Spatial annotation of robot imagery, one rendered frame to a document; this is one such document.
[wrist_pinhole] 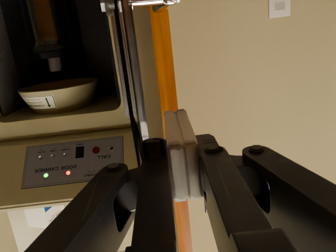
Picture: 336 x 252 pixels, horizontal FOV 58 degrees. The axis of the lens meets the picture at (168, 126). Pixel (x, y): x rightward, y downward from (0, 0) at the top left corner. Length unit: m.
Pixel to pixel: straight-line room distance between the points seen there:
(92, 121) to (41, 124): 0.11
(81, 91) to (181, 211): 0.33
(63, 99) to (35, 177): 0.17
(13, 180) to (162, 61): 0.36
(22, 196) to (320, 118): 0.99
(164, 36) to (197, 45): 0.53
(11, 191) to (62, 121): 0.16
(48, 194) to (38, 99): 0.20
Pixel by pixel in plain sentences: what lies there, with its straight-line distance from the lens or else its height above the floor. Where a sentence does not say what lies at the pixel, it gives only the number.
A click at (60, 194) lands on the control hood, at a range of 0.60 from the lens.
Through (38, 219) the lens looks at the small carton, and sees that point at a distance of 0.67.
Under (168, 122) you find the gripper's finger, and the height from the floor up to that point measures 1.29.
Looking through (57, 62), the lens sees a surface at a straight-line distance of 0.73.
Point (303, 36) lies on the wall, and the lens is 1.14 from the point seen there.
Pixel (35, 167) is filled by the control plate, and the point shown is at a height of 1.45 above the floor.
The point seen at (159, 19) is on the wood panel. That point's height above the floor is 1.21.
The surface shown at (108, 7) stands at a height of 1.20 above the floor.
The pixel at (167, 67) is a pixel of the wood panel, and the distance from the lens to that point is 0.52.
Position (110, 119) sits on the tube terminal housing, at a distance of 0.64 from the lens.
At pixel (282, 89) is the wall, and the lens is 1.14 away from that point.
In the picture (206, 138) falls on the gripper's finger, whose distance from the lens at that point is 0.17.
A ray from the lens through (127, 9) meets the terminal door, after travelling 0.29.
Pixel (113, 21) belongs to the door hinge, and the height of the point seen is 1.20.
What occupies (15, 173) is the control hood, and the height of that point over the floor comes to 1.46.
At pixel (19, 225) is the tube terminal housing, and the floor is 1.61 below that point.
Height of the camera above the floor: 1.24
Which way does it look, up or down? 16 degrees up
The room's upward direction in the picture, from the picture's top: 174 degrees clockwise
